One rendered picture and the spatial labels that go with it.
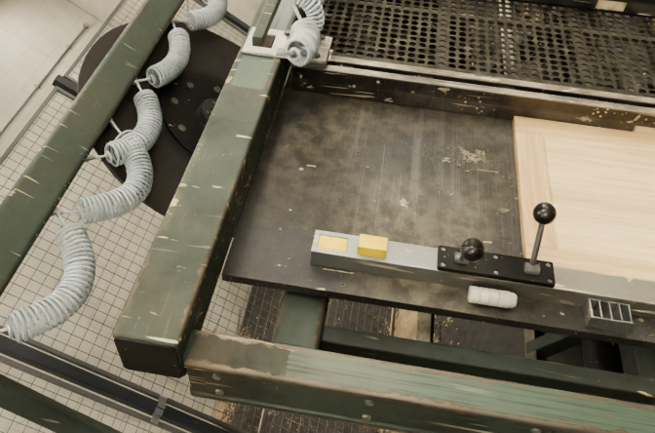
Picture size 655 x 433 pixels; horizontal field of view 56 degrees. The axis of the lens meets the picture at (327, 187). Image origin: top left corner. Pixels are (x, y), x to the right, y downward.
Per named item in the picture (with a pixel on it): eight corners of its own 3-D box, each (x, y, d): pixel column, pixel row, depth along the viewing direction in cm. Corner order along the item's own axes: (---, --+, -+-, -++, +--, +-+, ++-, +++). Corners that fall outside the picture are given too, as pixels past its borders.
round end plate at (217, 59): (301, 276, 175) (28, 127, 149) (289, 284, 179) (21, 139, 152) (340, 101, 230) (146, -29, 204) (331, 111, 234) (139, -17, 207)
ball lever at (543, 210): (543, 282, 105) (561, 208, 101) (520, 278, 106) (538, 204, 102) (538, 272, 109) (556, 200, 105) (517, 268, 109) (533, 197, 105)
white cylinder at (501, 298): (467, 305, 107) (513, 313, 107) (470, 295, 105) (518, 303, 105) (467, 291, 109) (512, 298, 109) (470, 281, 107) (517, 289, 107)
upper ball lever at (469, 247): (470, 272, 108) (486, 261, 95) (447, 268, 109) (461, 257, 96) (472, 251, 109) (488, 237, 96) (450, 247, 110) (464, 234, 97)
